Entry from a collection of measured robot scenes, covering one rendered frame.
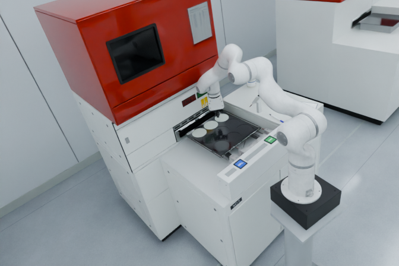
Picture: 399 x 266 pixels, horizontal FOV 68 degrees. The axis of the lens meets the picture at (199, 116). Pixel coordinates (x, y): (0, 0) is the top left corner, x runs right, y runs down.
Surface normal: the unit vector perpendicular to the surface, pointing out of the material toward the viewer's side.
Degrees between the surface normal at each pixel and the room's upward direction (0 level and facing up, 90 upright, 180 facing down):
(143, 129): 90
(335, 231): 0
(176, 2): 90
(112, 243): 0
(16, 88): 90
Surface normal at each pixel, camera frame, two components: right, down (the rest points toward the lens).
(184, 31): 0.65, 0.33
